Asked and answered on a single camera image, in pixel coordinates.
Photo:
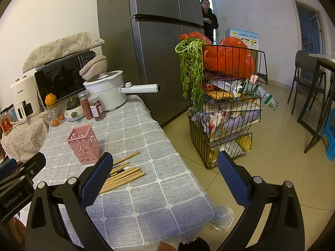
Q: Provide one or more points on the black microwave oven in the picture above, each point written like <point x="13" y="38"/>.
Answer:
<point x="61" y="77"/>

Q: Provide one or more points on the grey checked tablecloth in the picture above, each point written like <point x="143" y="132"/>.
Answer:
<point x="153" y="196"/>

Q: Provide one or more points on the blue white cardboard box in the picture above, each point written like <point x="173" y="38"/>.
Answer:
<point x="250" y="39"/>

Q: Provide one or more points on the green squash in bowl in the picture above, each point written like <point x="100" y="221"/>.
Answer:
<point x="73" y="110"/>

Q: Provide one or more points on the dark grey refrigerator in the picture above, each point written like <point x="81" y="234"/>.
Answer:
<point x="140" y="38"/>

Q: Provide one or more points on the orange fruit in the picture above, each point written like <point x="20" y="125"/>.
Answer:
<point x="50" y="99"/>

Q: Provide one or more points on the pink perforated utensil holder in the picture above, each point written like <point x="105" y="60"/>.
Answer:
<point x="84" y="144"/>

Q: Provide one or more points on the white electric pot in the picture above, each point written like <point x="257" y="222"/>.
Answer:
<point x="112" y="91"/>

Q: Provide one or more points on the black wire storage rack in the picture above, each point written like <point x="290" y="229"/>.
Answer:
<point x="231" y="106"/>

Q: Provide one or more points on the labelled red spice jar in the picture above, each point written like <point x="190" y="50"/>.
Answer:
<point x="96" y="107"/>

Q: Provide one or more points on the red tea tin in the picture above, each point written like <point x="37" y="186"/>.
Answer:
<point x="6" y="124"/>

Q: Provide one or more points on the black chopstick gold band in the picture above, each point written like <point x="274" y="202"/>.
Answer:
<point x="119" y="171"/>

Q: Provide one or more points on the blue plastic stool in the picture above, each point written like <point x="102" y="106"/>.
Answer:
<point x="328" y="131"/>

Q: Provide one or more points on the dotted white cloth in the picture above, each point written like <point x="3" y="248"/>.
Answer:
<point x="26" y="138"/>

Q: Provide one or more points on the green long beans bunch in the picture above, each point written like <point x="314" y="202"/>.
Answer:
<point x="191" y="67"/>

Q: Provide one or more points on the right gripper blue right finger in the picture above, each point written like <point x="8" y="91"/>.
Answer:
<point x="235" y="177"/>

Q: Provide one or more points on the black chair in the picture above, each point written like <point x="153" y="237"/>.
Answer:
<point x="304" y="75"/>

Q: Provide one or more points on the woven beige basket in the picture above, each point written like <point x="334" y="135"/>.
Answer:
<point x="94" y="67"/>

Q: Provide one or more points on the red plastic bag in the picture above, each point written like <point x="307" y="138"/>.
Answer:
<point x="230" y="57"/>

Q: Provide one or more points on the floral microwave cover cloth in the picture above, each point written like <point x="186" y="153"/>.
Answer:
<point x="61" y="48"/>

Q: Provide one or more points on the glass jar with kumquats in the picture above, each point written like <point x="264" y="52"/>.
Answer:
<point x="56" y="115"/>

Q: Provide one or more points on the white toaster appliance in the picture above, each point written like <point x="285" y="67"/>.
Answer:
<point x="25" y="98"/>

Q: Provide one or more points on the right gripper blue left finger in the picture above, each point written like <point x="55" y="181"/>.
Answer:
<point x="93" y="178"/>

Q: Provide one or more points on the wooden chopstick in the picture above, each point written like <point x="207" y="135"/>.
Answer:
<point x="128" y="172"/>
<point x="116" y="184"/>
<point x="115" y="170"/>
<point x="122" y="177"/>
<point x="126" y="158"/>

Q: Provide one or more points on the person in black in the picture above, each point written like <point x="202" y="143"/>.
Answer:
<point x="210" y="21"/>

